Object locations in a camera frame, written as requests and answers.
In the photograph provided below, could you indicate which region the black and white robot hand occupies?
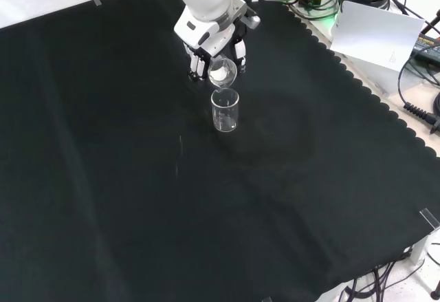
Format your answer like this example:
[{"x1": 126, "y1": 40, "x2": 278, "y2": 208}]
[{"x1": 173, "y1": 6, "x2": 248, "y2": 83}]

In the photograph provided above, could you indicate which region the small clear glass beaker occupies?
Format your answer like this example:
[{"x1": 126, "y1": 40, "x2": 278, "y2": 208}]
[{"x1": 207, "y1": 57, "x2": 238, "y2": 91}]

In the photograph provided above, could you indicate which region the tall clear glass beaker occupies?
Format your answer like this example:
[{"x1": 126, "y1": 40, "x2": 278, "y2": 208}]
[{"x1": 210, "y1": 88, "x2": 241, "y2": 133}]

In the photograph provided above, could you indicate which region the black bench cloth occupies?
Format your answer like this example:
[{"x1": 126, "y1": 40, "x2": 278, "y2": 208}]
[{"x1": 0, "y1": 0, "x2": 440, "y2": 302}]

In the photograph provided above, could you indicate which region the pale board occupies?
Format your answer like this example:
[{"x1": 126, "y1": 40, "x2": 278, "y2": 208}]
[{"x1": 329, "y1": 0, "x2": 426, "y2": 74}]

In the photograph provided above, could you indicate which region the black power adapter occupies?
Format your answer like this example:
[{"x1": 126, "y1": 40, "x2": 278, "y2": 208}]
[{"x1": 411, "y1": 33, "x2": 440, "y2": 65}]

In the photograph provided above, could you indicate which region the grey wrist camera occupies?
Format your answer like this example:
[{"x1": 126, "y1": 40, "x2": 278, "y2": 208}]
[{"x1": 244, "y1": 13, "x2": 261, "y2": 30}]

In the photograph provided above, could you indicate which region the green cable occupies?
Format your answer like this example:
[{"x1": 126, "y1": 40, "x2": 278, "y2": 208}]
[{"x1": 284, "y1": 0, "x2": 342, "y2": 19}]

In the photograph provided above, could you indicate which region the black cable with ribbed plug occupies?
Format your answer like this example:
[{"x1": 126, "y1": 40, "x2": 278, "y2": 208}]
[{"x1": 397, "y1": 52, "x2": 440, "y2": 136}]

